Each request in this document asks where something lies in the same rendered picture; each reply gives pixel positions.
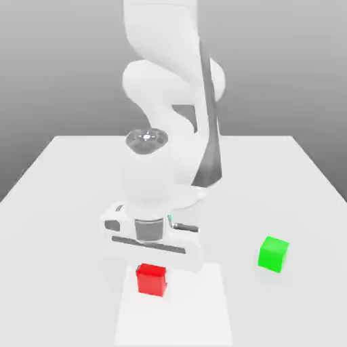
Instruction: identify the small green cube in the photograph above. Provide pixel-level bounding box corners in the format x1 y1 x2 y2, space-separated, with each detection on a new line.
257 236 290 274

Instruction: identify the small red cube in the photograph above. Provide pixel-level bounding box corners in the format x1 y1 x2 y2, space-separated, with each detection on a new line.
136 262 168 298

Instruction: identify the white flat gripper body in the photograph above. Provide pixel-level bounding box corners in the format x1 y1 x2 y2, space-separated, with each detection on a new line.
99 229 204 274

